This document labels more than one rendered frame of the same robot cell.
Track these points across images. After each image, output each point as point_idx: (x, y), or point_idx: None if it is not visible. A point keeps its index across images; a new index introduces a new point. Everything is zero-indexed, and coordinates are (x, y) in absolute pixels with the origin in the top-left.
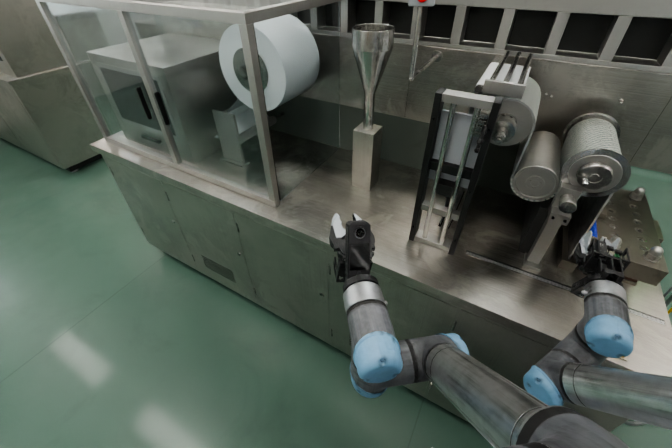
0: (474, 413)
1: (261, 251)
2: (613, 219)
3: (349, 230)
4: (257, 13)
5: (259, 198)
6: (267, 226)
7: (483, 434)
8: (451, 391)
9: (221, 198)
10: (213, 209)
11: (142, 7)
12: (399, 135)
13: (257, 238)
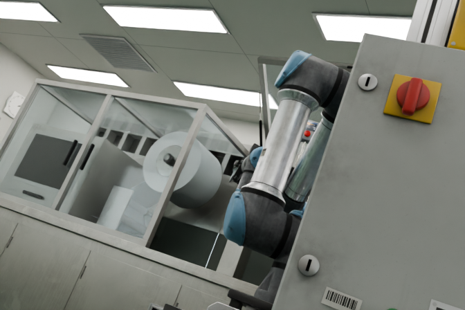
0: (309, 141)
1: (93, 303)
2: None
3: (253, 144)
4: (210, 111)
5: (131, 238)
6: (125, 263)
7: (312, 141)
8: (299, 160)
9: (93, 229)
10: (66, 251)
11: (131, 94)
12: (266, 267)
13: (101, 283)
